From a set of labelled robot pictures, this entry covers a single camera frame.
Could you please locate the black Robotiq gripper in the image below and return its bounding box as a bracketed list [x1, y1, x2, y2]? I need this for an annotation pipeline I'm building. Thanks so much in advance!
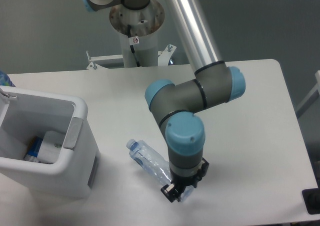
[161, 158, 209, 202]

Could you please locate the clear crushed plastic bottle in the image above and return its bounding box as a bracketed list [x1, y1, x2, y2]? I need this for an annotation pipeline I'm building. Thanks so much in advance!
[126, 139, 202, 200]

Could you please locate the white paper carton trash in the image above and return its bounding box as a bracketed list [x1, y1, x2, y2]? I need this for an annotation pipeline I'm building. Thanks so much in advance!
[37, 130, 65, 164]

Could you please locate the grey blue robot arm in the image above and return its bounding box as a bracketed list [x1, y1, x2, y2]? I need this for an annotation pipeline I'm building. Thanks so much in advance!
[82, 0, 246, 201]

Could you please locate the white plastic trash can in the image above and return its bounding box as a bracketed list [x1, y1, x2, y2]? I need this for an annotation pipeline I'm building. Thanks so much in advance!
[0, 86, 100, 197]

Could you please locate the blue packaging in bin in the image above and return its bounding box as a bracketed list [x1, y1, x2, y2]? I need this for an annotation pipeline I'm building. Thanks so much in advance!
[23, 136, 43, 163]

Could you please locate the blue patterned object at left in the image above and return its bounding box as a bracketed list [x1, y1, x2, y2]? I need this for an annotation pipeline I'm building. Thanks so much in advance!
[0, 71, 15, 87]

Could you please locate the white pedestal base frame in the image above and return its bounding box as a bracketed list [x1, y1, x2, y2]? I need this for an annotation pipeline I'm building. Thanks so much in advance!
[86, 44, 177, 70]

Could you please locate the white frame at right edge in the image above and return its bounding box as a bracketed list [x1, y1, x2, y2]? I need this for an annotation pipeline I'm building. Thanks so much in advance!
[295, 70, 320, 118]

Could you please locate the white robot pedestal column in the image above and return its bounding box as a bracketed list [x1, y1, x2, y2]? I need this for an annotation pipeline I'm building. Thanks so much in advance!
[109, 0, 165, 55]

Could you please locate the black cable on pedestal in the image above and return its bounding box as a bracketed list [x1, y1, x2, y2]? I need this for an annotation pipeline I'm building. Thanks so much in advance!
[126, 24, 141, 68]

